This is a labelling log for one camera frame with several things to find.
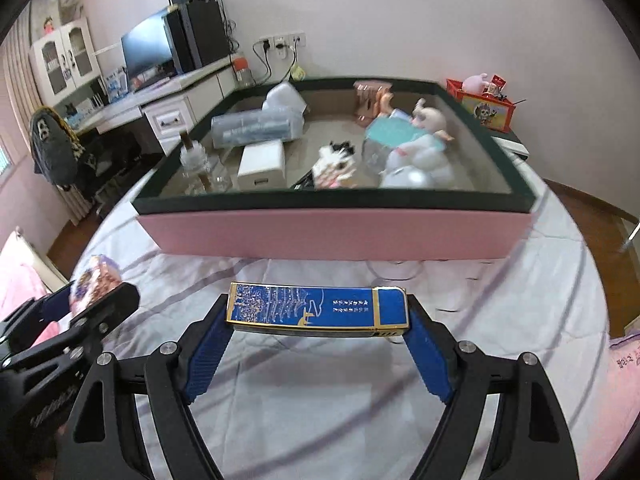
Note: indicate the patterned small packet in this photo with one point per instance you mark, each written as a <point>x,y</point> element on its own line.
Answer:
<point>97,280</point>

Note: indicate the plain pink pillow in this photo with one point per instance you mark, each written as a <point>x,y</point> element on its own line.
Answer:
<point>20,290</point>

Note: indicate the white glass-door cabinet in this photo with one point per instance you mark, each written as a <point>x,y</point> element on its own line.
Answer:
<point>60,65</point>

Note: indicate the black computer tower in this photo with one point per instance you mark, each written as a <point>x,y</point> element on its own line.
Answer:
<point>200,35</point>

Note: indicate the glass bottle brown cap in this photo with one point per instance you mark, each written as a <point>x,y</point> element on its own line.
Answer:
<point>194,162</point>

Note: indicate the dark printed jacket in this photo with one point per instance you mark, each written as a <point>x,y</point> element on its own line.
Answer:
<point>52,150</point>

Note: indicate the white wall outlet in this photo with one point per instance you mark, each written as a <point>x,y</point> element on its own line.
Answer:
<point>282,41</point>

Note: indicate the blue white box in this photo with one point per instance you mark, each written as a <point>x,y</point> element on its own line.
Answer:
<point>115,85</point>

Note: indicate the red printed storage box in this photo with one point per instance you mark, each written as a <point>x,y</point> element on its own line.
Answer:
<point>485,107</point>

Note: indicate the pink printed pillow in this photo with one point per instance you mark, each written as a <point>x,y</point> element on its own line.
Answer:
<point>625,385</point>

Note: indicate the pink storage box green rim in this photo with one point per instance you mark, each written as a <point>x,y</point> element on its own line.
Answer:
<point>325,235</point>

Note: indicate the small doll figure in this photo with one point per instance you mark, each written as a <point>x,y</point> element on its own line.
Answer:
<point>49,25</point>

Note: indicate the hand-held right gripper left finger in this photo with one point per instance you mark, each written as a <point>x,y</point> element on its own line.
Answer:
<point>205,360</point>

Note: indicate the white cat figurine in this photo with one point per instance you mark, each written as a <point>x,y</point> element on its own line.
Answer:
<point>335,165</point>

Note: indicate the white plastic container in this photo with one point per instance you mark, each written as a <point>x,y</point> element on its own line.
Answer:
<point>282,97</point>

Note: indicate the black computer monitor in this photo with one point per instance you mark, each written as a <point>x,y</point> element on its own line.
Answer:
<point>147,45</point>

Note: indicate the white striped bed sheet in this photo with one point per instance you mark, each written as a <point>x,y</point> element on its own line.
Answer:
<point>325,410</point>

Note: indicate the rose gold box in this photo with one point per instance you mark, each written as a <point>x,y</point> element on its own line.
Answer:
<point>367,102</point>

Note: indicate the white pig plush doll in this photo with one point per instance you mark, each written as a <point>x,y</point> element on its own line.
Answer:
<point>425,160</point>

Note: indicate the pink plush toy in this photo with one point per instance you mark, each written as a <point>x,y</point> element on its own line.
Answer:
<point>474,84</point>

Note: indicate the black office chair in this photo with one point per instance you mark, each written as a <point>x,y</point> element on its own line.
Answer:
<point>120,160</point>

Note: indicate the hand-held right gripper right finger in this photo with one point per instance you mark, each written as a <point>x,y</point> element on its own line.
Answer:
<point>430,360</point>

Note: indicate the blue gold box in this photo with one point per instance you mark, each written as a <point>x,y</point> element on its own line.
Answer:
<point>350,305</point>

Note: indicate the black flat item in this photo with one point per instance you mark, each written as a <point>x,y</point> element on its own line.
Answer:
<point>302,182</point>

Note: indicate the black white low cabinet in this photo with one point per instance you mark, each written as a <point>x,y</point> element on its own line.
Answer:
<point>512,145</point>

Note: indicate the white rectangular box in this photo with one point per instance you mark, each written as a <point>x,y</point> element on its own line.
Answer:
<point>262,165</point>

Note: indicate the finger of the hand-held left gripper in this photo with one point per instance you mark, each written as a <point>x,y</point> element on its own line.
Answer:
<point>100,315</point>
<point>50,307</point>

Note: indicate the orange cap bottle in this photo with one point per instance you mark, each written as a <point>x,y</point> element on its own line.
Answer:
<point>244,72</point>

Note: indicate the clear plastic packet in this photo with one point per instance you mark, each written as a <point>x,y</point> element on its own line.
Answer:
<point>255,127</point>

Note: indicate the teal oval plastic box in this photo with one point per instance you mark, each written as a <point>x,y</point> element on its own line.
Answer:
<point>395,132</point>

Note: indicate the white desk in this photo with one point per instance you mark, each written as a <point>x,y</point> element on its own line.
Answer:
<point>170,110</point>

